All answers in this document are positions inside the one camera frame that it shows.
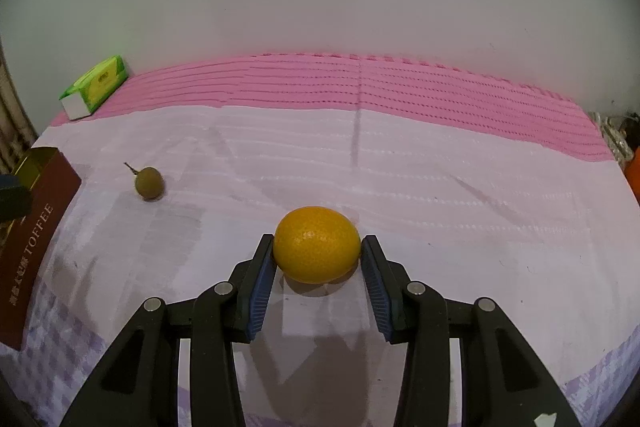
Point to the white purple checked cloth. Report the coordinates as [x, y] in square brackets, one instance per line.
[450, 232]

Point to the red candy box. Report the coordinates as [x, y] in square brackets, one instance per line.
[35, 257]

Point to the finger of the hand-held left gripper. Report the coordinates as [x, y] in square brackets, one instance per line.
[12, 202]

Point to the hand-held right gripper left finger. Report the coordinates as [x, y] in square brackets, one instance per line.
[257, 302]

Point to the orange plastic object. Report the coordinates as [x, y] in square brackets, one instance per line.
[634, 174]

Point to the small orange citrus fruit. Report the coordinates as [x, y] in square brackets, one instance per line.
[316, 244]

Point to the olive brown longan with stem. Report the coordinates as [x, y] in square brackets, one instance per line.
[149, 183]

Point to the beige ribbed panel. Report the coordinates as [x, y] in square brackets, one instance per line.
[12, 117]

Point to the green tissue box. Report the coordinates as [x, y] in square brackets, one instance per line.
[95, 84]

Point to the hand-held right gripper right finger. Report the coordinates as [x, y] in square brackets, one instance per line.
[377, 302]

